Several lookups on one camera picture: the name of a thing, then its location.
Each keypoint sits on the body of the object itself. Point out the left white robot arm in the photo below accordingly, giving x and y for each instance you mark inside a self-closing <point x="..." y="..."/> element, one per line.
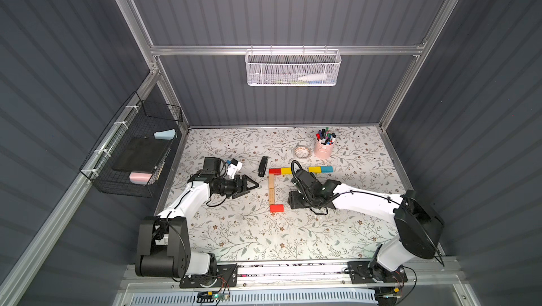
<point x="163" y="247"/>

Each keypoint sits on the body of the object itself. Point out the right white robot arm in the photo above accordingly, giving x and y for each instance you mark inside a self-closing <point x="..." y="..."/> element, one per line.
<point x="419" y="227"/>

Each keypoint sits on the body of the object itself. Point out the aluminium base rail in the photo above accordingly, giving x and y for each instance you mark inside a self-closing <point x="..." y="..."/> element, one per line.
<point x="330" y="281"/>

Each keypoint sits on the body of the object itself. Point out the white wire mesh basket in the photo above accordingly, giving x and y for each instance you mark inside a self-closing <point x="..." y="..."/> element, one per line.
<point x="281" y="68"/>

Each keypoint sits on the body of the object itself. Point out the teal block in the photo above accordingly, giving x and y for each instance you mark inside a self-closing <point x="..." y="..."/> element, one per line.
<point x="326" y="169"/>

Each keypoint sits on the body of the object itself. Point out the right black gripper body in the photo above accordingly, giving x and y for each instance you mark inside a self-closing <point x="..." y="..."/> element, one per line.
<point x="303" y="198"/>

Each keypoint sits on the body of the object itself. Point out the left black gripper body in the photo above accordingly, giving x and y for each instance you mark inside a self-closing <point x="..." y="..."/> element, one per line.
<point x="241" y="184"/>

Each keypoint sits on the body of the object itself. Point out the wooden block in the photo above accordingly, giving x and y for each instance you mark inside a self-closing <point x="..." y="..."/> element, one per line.
<point x="271" y="183"/>
<point x="271" y="196"/>

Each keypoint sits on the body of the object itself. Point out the small glass dish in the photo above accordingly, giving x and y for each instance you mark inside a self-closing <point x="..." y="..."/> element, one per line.
<point x="302" y="152"/>

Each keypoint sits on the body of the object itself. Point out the black stapler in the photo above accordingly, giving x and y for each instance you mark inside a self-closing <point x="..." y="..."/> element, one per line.
<point x="263" y="166"/>

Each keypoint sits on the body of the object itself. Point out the black wire wall basket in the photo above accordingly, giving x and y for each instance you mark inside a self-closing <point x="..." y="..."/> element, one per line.
<point x="139" y="118"/>

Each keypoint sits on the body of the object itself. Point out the light blue box in basket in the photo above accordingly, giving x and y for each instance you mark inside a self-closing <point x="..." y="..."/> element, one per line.
<point x="165" y="135"/>

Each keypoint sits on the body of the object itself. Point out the black notebook in basket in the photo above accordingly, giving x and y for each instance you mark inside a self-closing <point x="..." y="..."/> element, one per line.
<point x="141" y="155"/>

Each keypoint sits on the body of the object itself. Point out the pink pen cup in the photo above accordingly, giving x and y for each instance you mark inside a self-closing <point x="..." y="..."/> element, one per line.
<point x="323" y="148"/>

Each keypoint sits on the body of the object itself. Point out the white bottle in basket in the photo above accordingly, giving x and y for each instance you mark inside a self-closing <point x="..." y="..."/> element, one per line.
<point x="313" y="78"/>

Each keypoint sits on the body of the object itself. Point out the pink eraser in basket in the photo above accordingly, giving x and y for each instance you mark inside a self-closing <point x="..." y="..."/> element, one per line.
<point x="138" y="178"/>

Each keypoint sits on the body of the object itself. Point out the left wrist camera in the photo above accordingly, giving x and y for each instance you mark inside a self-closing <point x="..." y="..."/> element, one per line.
<point x="234" y="166"/>

